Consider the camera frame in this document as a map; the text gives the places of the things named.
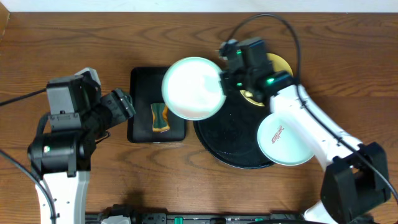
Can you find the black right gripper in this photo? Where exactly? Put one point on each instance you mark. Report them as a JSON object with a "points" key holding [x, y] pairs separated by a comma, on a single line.
{"points": [[229, 88]]}

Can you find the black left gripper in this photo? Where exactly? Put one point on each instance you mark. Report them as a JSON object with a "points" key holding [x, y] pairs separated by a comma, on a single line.
{"points": [[121, 104]]}

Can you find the green and orange sponge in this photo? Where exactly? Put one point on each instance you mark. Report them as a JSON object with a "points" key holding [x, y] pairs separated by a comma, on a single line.
{"points": [[159, 117]]}

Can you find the mint green plate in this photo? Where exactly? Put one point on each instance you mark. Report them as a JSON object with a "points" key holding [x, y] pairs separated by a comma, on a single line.
{"points": [[191, 88], [279, 142]]}

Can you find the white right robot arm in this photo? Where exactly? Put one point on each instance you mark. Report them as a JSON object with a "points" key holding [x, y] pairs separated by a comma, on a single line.
{"points": [[356, 178]]}

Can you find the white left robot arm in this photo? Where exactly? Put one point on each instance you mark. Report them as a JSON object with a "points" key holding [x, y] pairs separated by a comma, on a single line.
{"points": [[62, 162]]}

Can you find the black round tray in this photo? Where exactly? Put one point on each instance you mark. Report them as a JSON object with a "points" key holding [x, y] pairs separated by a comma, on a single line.
{"points": [[230, 135]]}

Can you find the yellow plate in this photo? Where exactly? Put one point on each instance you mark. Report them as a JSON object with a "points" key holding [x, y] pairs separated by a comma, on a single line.
{"points": [[278, 64]]}

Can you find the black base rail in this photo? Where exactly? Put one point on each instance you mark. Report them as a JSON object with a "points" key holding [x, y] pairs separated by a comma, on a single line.
{"points": [[126, 214]]}

